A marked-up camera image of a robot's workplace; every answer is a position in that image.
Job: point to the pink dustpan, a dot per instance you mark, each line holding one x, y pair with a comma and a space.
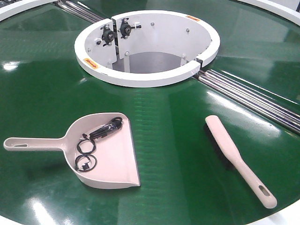
98, 148

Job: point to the pink hand broom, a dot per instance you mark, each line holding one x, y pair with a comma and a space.
232, 154

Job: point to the steel conveyor rollers left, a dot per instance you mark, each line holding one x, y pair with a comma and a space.
78, 10

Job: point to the steel conveyor rollers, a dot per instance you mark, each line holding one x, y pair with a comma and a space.
78, 10
250, 98

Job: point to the steel conveyor rollers right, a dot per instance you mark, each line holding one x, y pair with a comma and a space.
250, 98

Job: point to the white outer conveyor rim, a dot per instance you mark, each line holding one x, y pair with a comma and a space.
280, 10

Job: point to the white inner ring housing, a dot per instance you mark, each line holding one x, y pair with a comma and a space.
163, 48

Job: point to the black bearing mount right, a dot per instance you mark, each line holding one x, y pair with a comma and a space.
125, 28

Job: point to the black bearing mount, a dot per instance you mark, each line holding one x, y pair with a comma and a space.
125, 28
108, 35

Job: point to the black bearing mount left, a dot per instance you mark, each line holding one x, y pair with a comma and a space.
108, 35

